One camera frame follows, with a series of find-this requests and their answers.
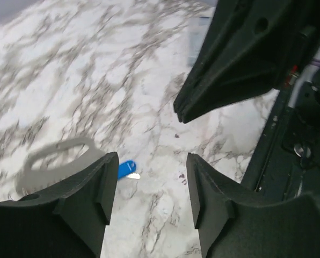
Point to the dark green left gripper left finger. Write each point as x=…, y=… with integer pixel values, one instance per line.
x=67, y=219

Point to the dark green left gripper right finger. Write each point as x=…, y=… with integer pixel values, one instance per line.
x=234, y=221

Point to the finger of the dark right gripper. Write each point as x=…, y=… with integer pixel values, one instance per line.
x=249, y=49

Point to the clear plastic key organizer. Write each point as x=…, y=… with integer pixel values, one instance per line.
x=55, y=162

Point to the blue capped key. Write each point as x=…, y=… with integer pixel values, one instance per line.
x=128, y=169

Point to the clear plastic storage box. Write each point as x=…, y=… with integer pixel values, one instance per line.
x=197, y=30

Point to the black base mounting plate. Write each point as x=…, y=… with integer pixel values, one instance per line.
x=286, y=161

